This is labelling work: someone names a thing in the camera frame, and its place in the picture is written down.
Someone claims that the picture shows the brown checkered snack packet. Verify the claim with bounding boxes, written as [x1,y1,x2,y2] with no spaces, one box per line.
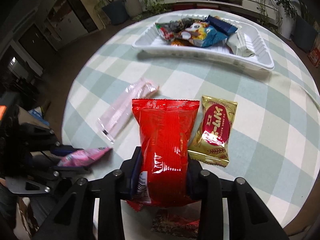
[151,202,201,239]

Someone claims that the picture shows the white snack packet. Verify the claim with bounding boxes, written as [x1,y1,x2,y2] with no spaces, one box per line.
[226,30,255,57]

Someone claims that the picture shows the left dark blue pot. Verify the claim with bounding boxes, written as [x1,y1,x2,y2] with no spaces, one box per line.
[102,0,129,25]

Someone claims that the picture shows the gold red biscuit packet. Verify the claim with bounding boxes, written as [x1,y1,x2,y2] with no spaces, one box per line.
[188,95,238,167]

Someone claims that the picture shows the pink cartoon candy packet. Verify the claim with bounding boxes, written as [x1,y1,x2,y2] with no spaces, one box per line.
[57,147,112,167]

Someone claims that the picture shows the dark blue plant pot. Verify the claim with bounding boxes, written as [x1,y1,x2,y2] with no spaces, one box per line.
[293,15,318,53]

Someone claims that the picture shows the black snack packet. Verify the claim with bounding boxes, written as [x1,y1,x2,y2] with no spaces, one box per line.
[155,18,197,41]

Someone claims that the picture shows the large red snack bag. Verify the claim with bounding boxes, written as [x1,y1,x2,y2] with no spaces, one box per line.
[127,99,200,211]

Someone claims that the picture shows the dark blue snack packet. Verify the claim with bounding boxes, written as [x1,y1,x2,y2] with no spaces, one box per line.
[207,15,238,36]

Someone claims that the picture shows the checkered tablecloth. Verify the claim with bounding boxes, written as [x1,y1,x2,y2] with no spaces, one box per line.
[61,8,320,228]

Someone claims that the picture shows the pale pink stick packet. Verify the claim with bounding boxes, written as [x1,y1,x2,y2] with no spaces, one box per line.
[97,77,159,144]

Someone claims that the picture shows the white TV console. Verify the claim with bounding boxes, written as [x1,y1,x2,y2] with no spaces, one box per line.
[163,0,277,20]

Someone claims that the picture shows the red gift box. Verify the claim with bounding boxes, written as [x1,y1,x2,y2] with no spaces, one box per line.
[308,47,320,68]

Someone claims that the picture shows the panda cartoon snack packet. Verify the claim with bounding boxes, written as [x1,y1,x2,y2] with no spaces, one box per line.
[175,22,228,48]

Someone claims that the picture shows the white plastic tray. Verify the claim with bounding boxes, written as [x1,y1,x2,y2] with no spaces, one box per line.
[132,12,274,70]

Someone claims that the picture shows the grey plant pot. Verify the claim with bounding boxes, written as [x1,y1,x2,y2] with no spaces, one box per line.
[124,0,143,18]

